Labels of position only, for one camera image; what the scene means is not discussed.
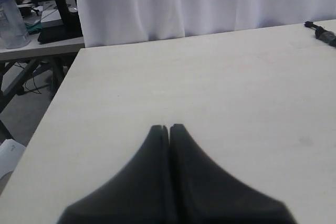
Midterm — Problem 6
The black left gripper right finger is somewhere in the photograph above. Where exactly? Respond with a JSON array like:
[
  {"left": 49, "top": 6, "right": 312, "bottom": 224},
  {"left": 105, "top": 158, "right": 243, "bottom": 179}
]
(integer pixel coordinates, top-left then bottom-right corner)
[{"left": 170, "top": 124, "right": 297, "bottom": 223}]

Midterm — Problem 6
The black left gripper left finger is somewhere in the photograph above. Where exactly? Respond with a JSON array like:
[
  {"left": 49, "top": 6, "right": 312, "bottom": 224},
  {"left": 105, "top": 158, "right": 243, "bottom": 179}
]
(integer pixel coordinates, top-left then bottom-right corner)
[{"left": 58, "top": 125, "right": 168, "bottom": 223}]

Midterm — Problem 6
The black rope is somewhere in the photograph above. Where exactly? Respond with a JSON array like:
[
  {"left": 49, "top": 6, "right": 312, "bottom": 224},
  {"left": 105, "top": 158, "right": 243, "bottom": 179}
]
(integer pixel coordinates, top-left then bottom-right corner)
[{"left": 303, "top": 20, "right": 336, "bottom": 48}]

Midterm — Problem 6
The white paper sheet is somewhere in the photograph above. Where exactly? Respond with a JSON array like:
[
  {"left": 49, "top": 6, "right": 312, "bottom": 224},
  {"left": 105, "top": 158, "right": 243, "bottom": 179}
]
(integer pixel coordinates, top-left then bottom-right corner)
[{"left": 0, "top": 139, "right": 26, "bottom": 179}]

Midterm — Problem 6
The grey side table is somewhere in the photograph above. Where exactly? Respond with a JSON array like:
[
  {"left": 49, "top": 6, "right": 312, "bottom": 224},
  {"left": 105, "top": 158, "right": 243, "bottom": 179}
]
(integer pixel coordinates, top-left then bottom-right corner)
[{"left": 1, "top": 34, "right": 85, "bottom": 111}]

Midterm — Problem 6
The white curtain backdrop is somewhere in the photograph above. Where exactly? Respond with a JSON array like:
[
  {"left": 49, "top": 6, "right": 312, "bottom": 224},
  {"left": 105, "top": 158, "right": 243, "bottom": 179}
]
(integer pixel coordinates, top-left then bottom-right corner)
[{"left": 77, "top": 0, "right": 335, "bottom": 47}]

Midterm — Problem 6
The clear plastic water bottle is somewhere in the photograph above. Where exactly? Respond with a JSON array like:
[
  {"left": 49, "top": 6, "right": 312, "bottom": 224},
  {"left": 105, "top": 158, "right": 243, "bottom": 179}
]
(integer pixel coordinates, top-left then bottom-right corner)
[{"left": 1, "top": 0, "right": 30, "bottom": 49}]

